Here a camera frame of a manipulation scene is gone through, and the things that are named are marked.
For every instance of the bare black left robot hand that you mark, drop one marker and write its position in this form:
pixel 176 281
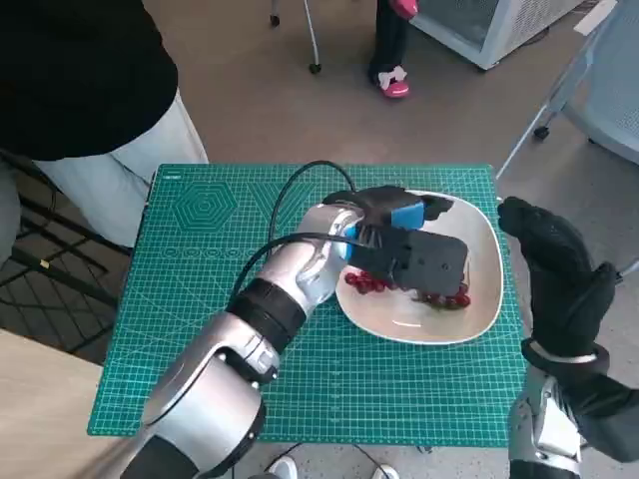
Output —
pixel 384 209

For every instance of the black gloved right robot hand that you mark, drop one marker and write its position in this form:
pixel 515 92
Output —
pixel 559 279

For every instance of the red toy grape bunch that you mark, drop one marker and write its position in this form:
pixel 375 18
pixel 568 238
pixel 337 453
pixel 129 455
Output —
pixel 367 284

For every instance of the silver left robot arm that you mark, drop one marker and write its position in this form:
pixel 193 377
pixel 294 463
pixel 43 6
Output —
pixel 224 379

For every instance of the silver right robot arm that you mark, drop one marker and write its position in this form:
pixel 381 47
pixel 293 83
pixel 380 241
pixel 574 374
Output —
pixel 544 429

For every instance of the white square plate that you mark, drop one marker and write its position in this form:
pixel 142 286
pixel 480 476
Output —
pixel 464 319

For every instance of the person with pink shoe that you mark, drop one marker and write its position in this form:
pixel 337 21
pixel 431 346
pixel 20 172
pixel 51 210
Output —
pixel 392 45

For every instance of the blue-grey chair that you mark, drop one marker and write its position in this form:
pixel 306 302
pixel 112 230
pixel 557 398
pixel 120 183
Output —
pixel 604 100

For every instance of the green cutting mat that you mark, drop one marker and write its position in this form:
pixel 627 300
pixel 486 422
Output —
pixel 349 394

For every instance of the metal chair leg with caster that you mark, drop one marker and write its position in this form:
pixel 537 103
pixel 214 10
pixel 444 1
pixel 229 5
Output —
pixel 312 35

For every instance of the white perforated cabinet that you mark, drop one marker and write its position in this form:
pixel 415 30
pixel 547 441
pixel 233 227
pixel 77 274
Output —
pixel 474 25

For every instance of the white rounded foot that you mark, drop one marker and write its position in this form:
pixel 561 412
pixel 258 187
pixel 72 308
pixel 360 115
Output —
pixel 284 469
pixel 385 472

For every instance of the black metal grid rack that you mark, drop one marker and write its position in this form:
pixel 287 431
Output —
pixel 55 279

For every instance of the person in black top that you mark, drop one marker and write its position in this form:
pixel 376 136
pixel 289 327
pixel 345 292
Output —
pixel 75 75

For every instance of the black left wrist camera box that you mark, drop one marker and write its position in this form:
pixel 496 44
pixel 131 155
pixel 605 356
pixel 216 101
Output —
pixel 424 262

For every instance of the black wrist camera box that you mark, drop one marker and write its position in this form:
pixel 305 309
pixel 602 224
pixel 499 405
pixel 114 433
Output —
pixel 424 262
pixel 611 414

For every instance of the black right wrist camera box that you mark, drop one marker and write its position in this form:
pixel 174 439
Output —
pixel 611 414

